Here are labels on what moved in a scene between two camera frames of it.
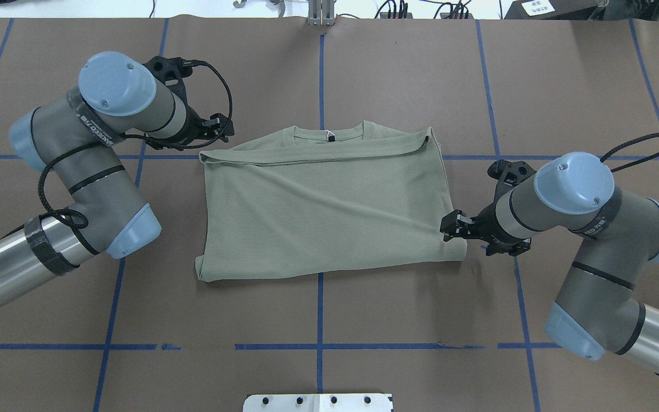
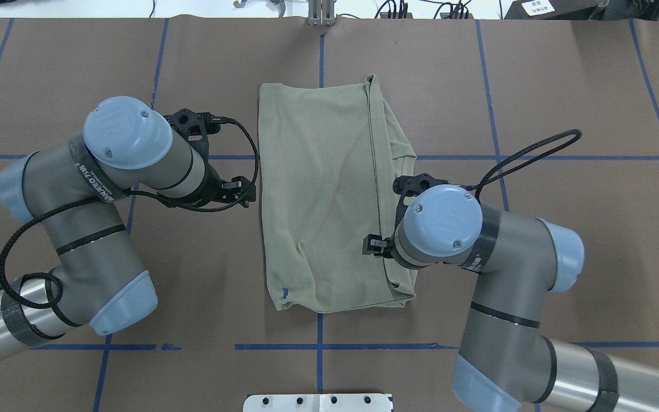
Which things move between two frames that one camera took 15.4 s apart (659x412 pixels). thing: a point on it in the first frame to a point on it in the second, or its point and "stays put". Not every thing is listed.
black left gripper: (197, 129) to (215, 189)
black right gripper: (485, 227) to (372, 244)
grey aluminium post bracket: (321, 12) stays put
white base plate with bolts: (318, 403) stays put
